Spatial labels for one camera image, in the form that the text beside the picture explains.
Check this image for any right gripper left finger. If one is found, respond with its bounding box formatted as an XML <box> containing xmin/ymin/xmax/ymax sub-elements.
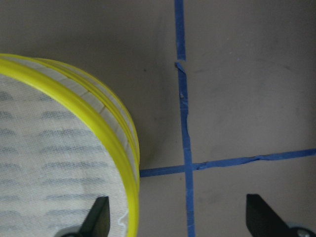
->
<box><xmin>62</xmin><ymin>197</ymin><xmax>110</xmax><ymax>237</ymax></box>

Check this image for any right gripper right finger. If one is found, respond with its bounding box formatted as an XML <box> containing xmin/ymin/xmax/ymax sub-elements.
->
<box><xmin>246</xmin><ymin>194</ymin><xmax>316</xmax><ymax>237</ymax></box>

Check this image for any yellow steamer layer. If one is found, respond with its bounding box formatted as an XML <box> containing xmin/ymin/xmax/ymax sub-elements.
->
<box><xmin>0</xmin><ymin>54</ymin><xmax>140</xmax><ymax>237</ymax></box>
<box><xmin>38</xmin><ymin>58</ymin><xmax>140</xmax><ymax>179</ymax></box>

